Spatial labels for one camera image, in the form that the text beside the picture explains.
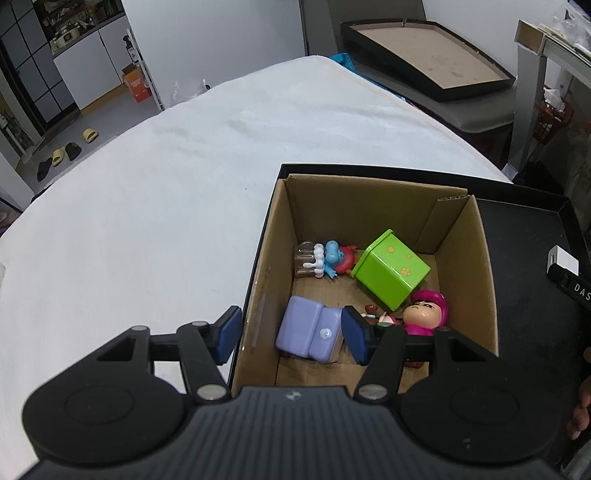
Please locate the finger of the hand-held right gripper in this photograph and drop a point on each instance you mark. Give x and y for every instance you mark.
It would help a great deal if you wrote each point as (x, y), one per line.
(572, 286)

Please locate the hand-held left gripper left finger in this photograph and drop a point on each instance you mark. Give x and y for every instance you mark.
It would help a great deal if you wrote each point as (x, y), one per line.
(228, 334)

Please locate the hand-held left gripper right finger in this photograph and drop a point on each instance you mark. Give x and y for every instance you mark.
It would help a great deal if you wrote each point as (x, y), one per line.
(354, 339)

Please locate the white plug charger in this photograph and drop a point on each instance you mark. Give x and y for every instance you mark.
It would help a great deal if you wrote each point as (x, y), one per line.
(563, 259)

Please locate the purple toy sofa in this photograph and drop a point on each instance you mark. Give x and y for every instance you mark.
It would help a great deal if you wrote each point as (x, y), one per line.
(304, 330)

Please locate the black shallow tray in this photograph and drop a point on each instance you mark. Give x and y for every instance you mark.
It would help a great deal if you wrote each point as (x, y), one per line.
(521, 258)

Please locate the pink hooded toy figure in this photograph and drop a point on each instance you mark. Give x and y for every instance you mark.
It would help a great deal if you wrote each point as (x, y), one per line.
(427, 314)

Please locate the green cartoon print box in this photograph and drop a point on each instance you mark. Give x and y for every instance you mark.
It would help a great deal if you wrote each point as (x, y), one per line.
(392, 272)

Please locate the blue toy figure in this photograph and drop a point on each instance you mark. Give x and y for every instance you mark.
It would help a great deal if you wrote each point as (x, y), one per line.
(334, 256)

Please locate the brown cardboard box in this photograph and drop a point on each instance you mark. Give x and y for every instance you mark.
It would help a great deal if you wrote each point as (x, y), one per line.
(360, 212)

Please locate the person's right hand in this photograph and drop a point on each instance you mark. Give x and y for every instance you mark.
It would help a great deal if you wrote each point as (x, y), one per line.
(581, 410)

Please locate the red plastic basket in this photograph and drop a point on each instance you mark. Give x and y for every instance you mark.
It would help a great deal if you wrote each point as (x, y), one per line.
(551, 120)

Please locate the black slipper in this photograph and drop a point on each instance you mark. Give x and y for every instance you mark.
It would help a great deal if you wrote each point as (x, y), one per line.
(73, 150)
(44, 168)

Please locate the yellow slipper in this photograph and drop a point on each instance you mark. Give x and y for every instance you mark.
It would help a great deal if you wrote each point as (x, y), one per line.
(58, 156)
(90, 134)

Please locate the orange cardboard box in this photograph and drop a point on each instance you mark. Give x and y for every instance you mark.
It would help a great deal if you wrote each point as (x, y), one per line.
(138, 85)

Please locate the teal cloth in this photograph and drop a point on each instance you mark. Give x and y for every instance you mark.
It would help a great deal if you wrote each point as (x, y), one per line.
(344, 62)

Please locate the white cabinet with glass shelf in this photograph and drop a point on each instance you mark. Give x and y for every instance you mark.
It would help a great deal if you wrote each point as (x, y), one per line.
(87, 60)

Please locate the black grid partition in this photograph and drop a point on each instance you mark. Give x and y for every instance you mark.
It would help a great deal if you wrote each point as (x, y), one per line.
(32, 69)

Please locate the grey metal table frame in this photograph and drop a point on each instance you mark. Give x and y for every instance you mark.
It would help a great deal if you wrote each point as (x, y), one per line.
(526, 92)

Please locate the black frame with brown board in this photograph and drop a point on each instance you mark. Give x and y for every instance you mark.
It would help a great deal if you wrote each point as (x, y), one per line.
(429, 60)

